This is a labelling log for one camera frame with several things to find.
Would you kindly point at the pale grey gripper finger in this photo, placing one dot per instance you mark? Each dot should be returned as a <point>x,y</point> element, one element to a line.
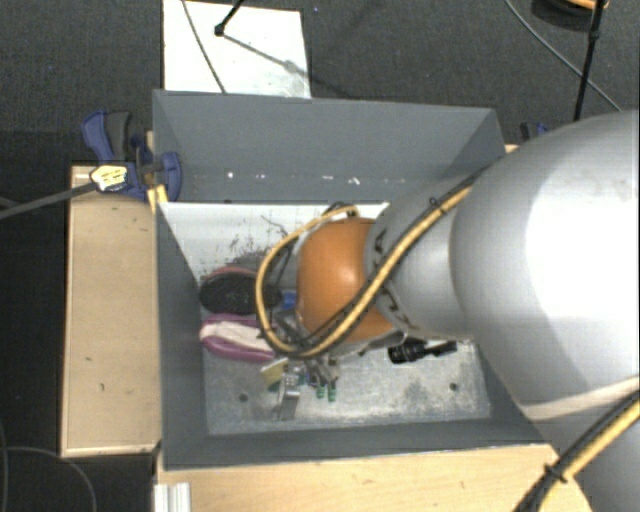
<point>289,402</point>

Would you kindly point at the yellow and green sponge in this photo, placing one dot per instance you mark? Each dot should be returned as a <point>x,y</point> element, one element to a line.
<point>273,371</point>

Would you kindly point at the small blue object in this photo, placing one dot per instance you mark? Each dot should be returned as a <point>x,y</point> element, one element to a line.
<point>289,301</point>

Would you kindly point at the black and red round object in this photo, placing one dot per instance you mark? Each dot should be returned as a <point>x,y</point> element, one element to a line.
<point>230,295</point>

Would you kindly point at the pale wood board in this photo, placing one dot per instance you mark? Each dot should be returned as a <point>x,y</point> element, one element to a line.
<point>110,320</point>

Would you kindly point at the grey metal bin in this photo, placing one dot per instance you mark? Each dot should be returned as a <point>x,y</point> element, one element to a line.
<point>240,150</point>

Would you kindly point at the black cylinder on white bracket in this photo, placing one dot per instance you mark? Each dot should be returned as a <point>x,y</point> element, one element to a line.
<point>410,352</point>

